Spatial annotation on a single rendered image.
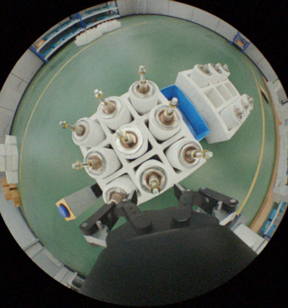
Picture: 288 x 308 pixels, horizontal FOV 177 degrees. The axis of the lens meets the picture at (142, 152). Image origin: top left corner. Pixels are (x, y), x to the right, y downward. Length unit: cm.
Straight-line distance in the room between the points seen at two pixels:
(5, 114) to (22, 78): 146
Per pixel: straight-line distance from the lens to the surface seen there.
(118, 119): 28
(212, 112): 46
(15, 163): 267
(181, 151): 25
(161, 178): 24
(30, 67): 497
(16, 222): 544
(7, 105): 518
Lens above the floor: 49
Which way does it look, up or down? 86 degrees down
